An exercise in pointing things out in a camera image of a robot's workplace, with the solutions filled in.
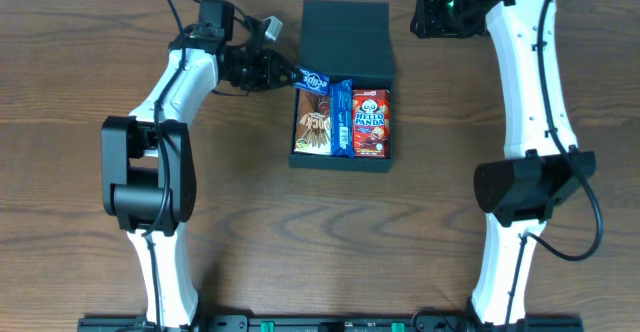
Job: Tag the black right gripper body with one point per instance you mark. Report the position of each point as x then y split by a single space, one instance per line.
425 14

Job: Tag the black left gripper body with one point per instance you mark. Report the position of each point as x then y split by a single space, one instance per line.
252 70

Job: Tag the blue Eclipse mint tin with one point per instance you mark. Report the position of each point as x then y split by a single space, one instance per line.
313 81

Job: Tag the blue Oreo cookie pack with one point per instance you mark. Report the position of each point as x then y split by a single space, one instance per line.
341 119

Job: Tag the brown Pocky box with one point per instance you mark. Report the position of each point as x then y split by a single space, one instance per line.
313 124

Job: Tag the red Hello Panda box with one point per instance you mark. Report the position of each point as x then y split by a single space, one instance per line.
371 123

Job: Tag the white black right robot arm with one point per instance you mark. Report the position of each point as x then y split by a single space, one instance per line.
542 166

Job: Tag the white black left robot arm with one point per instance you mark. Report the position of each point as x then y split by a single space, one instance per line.
148 173

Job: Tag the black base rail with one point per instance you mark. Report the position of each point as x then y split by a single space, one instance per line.
421 323

